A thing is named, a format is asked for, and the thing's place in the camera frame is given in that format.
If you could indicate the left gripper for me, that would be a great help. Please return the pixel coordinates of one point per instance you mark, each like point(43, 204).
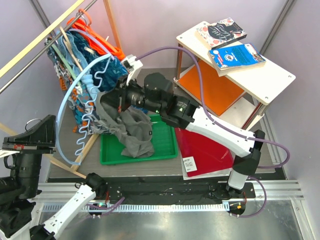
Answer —
point(38, 139)

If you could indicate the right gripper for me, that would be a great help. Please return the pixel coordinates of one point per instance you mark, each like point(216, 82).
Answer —
point(118, 98)

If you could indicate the grey shorts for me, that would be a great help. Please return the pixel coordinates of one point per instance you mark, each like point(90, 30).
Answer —
point(132, 127)

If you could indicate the light blue hanger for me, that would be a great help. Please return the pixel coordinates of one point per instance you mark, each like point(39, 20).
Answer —
point(81, 111)

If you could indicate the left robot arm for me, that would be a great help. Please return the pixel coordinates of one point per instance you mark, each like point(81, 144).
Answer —
point(19, 192)

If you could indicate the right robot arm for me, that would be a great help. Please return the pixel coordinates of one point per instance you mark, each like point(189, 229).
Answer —
point(157, 95)

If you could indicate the dark teal patterned shorts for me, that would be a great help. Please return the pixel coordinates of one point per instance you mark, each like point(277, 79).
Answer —
point(106, 72)

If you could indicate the orange teal cartoon shorts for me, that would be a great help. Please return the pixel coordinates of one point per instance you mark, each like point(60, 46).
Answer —
point(96, 125)

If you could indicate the mint green hanger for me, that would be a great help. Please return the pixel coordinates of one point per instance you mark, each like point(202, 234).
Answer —
point(64, 61)

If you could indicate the light blue shorts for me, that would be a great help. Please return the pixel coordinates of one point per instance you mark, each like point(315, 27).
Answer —
point(83, 57)

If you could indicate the lilac hanger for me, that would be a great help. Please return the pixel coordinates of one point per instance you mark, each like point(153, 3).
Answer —
point(93, 39)

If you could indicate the beige hanger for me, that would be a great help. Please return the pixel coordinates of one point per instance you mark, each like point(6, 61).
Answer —
point(68, 46)

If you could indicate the orange hanger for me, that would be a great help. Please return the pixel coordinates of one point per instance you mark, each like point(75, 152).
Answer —
point(87, 18)

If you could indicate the green plastic tray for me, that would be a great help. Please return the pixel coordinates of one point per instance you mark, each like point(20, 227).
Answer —
point(163, 145)

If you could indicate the orange folder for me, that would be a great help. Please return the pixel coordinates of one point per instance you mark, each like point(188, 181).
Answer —
point(220, 93)

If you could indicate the red folder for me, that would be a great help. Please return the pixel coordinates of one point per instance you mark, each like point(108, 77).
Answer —
point(202, 155)

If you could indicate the blue cover book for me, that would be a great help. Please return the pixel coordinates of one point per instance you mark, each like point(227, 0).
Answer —
point(232, 57)

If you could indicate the floral cover book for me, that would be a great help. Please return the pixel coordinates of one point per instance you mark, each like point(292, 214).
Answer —
point(220, 34)

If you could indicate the white two-tier side table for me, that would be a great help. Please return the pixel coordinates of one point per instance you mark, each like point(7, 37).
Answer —
point(263, 83)

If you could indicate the white papers under folder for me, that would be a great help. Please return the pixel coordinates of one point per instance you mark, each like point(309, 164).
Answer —
point(219, 173)

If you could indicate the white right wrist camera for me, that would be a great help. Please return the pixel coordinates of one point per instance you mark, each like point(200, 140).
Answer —
point(133, 66)

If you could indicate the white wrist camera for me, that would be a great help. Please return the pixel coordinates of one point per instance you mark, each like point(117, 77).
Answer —
point(5, 153)
point(133, 66)

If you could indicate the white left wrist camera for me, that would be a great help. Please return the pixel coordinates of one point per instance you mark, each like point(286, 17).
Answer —
point(5, 153)

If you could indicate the wooden clothes rack frame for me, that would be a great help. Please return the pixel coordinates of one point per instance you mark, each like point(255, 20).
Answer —
point(36, 93)

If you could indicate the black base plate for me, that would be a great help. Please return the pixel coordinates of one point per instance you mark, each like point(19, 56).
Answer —
point(176, 192)

